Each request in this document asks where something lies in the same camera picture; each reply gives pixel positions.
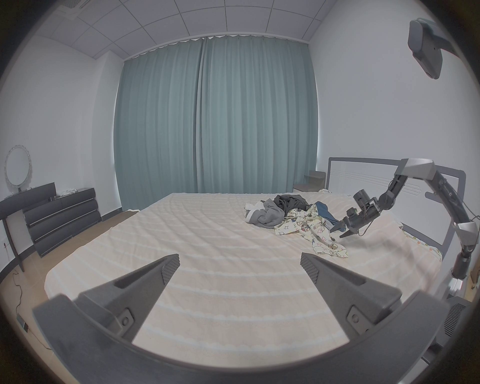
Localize black garment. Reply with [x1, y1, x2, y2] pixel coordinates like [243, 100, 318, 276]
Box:
[273, 194, 311, 215]

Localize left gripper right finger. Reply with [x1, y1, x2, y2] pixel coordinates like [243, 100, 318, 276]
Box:
[300, 252, 403, 335]

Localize bed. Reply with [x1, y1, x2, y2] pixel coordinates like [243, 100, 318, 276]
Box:
[44, 157, 466, 366]

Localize round white mirror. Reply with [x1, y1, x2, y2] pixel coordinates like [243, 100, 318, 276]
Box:
[4, 145, 32, 188]

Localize blue-green curtain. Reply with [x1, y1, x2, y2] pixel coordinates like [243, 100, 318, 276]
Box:
[113, 34, 319, 211]

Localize dark grey dressing table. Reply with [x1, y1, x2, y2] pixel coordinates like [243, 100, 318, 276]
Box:
[0, 182, 57, 280]

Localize grey bedside table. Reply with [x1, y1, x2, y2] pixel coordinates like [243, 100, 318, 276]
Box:
[293, 170, 325, 193]

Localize dark blue garment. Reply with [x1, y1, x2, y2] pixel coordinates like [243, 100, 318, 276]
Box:
[314, 201, 342, 229]

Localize white printed pyjama top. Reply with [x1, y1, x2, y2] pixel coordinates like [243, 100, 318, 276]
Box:
[274, 208, 349, 259]

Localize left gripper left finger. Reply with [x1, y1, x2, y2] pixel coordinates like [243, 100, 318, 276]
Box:
[77, 254, 180, 342]

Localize black chest of drawers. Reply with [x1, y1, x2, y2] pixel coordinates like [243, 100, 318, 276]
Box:
[23, 187, 101, 257]

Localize grey garment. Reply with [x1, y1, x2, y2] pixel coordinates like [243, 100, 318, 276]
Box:
[245, 200, 286, 228]

